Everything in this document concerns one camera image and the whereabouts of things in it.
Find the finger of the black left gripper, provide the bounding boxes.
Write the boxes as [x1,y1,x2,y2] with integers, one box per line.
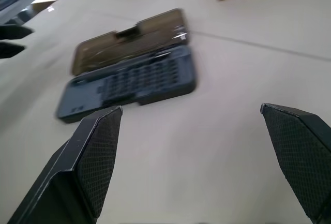
[0,23,35,41]
[0,41,26,59]

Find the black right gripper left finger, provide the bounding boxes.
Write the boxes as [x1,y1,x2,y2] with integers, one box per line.
[7,105,123,224]

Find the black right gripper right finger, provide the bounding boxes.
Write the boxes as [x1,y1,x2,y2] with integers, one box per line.
[260,103,331,224]

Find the small cardboard box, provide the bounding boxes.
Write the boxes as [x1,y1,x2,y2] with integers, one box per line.
[32,0,59,14]

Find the blue tip box base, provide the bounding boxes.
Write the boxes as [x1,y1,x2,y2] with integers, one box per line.
[54,8,198,124]

